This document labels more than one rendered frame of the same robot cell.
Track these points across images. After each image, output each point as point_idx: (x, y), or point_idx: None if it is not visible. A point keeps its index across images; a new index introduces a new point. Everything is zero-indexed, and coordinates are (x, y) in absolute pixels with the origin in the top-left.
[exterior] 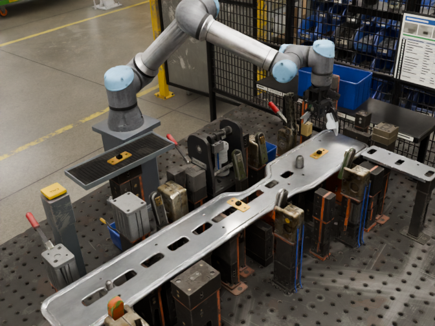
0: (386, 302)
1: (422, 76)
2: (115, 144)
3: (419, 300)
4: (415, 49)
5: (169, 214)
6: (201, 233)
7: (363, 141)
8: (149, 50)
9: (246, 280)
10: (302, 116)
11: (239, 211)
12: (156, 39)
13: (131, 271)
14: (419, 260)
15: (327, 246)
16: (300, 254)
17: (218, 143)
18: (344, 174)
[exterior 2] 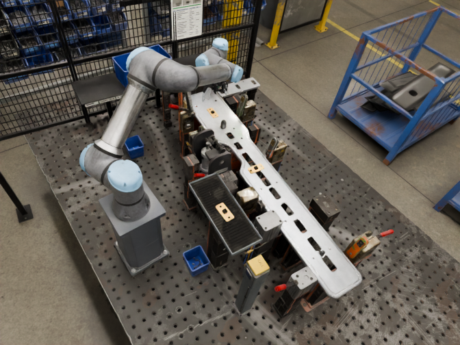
0: (290, 149)
1: (190, 31)
2: (149, 224)
3: (291, 137)
4: (183, 16)
5: (252, 208)
6: (280, 194)
7: (200, 90)
8: (118, 133)
9: None
10: (209, 96)
11: (262, 170)
12: (121, 118)
13: None
14: (265, 124)
15: None
16: None
17: (225, 148)
18: (245, 111)
